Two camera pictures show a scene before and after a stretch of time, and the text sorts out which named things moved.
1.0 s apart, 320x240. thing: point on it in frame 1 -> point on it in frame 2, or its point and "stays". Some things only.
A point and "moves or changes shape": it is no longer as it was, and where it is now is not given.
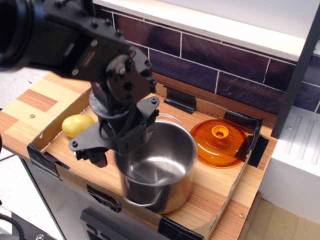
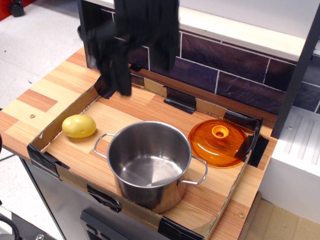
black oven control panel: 106,225 stays
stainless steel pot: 156,179 moves or changes shape
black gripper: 123,131 -> 153,23
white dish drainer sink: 292,181 stays
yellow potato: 73,124 stays
